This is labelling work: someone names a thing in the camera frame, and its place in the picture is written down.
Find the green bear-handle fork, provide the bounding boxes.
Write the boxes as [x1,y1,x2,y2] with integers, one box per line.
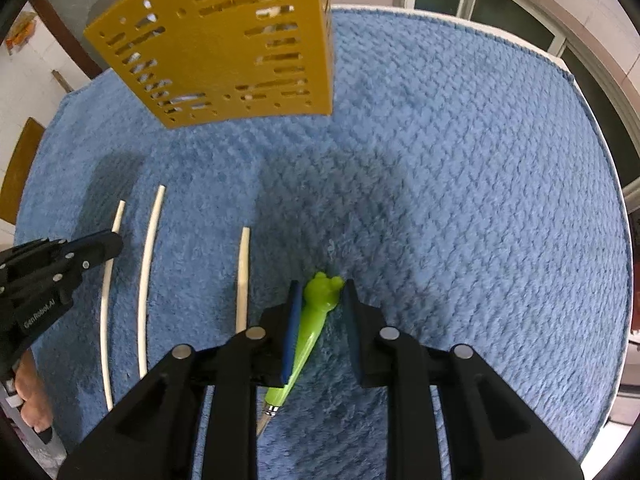
[256,272,345,437]

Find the kitchen cabinet glass doors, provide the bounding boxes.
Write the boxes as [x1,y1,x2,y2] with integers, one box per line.
[394,0,639,191]

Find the yellow perforated utensil holder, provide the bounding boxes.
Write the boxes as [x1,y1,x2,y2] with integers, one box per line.
[85,0,334,128]

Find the person's left hand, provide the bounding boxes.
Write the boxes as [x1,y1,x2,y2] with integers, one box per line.
[15,350,53,434]

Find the blue textured cloth mat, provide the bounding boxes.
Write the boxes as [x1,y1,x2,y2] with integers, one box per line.
[15,9,632,458]

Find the bamboo chopstick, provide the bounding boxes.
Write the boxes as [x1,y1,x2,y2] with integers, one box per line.
[235,226,250,333]
[98,199,127,413]
[137,184,166,378]

